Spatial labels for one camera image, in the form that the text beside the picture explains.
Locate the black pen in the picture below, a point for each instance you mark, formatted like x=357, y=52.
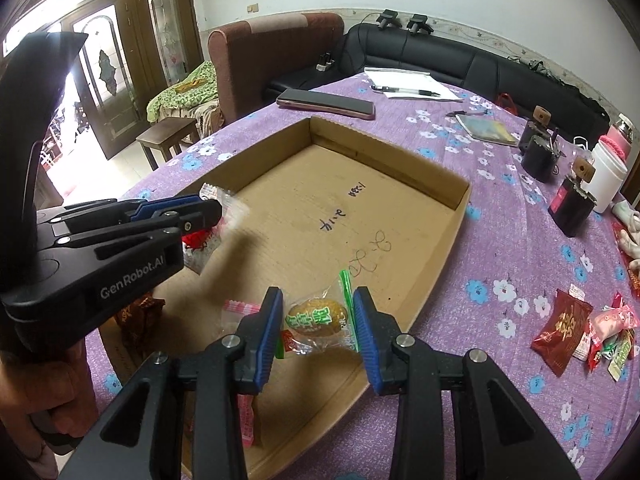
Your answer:
x=405, y=90

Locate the dark red snack packet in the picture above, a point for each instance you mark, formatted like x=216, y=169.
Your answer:
x=562, y=332

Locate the wooden stool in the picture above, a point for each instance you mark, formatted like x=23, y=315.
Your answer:
x=165, y=130

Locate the white plastic jar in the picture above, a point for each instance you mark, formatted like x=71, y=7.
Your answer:
x=605, y=180

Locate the black phone pink case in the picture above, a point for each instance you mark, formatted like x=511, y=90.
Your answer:
x=325, y=102

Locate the brown snack packet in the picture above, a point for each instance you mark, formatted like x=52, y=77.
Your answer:
x=142, y=312

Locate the pink striped snack packet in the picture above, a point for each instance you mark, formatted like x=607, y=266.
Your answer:
x=240, y=306

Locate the shallow cardboard box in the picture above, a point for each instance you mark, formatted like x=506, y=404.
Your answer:
x=300, y=185

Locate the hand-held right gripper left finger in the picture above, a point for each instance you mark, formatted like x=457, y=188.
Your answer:
x=270, y=345

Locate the colourful booklet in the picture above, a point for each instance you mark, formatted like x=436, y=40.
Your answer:
x=487, y=130

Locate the small red snack packet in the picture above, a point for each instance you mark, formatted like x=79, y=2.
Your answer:
x=595, y=357

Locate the green floral cloth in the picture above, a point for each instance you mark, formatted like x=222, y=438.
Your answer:
x=175, y=97

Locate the purple floral tablecloth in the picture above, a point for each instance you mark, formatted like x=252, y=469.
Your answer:
x=500, y=240

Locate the black bag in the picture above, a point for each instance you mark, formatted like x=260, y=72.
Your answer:
x=575, y=85

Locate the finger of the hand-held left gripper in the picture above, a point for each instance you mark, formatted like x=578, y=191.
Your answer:
x=165, y=205
x=200, y=217

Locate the green snack packet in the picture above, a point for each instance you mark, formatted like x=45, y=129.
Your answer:
x=620, y=360

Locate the bottle with pink knitted sleeve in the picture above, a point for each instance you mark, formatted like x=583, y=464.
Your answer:
x=617, y=142

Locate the white paper notepad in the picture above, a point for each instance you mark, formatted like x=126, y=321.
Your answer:
x=400, y=77

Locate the red mesh bag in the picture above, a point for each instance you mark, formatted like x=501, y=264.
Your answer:
x=634, y=280

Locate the black pot with wooden block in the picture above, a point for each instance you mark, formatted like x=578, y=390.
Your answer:
x=567, y=207
x=537, y=160

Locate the black leather sofa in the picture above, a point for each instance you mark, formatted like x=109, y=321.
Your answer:
x=450, y=55

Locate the wooden glass door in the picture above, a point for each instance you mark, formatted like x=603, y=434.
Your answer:
x=135, y=60

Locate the white charger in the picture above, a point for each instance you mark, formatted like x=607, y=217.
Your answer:
x=325, y=63

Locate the brown armchair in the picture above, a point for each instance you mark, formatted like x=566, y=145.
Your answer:
x=270, y=55

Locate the person's left hand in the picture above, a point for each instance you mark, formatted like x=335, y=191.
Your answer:
x=20, y=395

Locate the black tracker device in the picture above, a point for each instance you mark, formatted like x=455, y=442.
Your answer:
x=386, y=17
x=419, y=23

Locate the yellow pastry green label packet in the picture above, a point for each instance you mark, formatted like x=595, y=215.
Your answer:
x=315, y=320

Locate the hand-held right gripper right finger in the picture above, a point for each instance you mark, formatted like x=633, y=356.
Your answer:
x=367, y=345

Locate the clear red candy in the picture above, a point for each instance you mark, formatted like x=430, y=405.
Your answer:
x=200, y=247

